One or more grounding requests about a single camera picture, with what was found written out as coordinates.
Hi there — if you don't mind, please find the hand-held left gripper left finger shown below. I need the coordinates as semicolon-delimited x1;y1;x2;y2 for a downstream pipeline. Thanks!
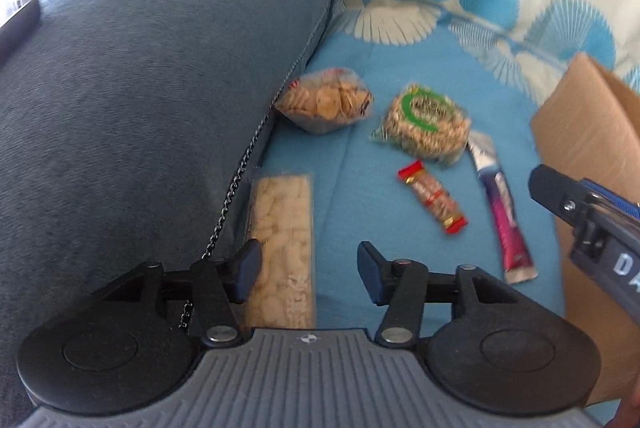
97;238;264;351

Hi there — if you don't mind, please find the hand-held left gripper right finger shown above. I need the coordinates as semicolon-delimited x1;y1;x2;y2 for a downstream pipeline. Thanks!
356;240;527;352

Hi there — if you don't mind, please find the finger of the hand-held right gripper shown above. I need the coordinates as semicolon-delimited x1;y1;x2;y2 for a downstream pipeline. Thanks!
528;164;601;229
581;178;640;220

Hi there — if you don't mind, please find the long clear cracker pack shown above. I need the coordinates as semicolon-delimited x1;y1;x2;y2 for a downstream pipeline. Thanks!
242;172;319;332

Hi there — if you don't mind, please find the purple stick packet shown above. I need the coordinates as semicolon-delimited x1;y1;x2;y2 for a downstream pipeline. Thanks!
466;130;539;285

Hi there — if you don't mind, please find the cardboard box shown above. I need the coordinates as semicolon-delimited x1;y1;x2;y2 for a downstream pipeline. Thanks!
529;52;640;409

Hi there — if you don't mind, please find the nut bar with red ends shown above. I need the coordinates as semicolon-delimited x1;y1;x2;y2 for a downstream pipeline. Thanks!
397;160;470;237

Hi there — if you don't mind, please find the round puffed grain cake pack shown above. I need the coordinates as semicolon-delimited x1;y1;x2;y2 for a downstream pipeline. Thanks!
369;81;473;169

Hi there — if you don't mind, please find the clear bag of crackers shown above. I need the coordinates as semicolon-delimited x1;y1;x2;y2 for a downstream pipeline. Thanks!
273;67;376;137

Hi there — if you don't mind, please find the blue white printed cloth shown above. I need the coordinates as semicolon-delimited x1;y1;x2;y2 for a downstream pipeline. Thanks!
239;0;640;339

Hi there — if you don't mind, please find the grey sofa cushion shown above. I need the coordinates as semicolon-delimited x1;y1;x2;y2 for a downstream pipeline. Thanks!
0;0;352;428

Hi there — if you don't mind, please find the dark wooden ledge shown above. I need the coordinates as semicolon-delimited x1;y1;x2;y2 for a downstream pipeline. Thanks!
0;0;42;62

